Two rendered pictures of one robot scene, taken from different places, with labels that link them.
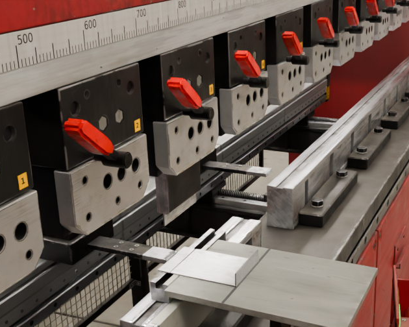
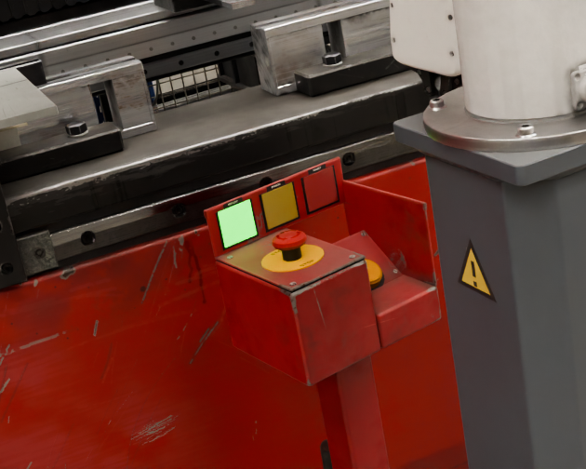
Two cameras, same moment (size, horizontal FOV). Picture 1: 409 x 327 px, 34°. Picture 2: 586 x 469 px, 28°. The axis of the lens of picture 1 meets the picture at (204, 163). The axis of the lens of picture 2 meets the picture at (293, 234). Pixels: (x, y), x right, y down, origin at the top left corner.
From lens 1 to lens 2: 1.29 m
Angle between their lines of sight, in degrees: 41
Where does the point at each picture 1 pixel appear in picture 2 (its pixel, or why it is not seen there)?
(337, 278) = (1, 110)
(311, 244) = (256, 114)
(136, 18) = not seen: outside the picture
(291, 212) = (270, 68)
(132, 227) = (66, 66)
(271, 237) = (234, 102)
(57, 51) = not seen: outside the picture
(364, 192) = not seen: hidden behind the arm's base
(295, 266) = not seen: outside the picture
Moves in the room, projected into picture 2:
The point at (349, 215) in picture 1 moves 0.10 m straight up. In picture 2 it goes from (382, 85) to (371, 12)
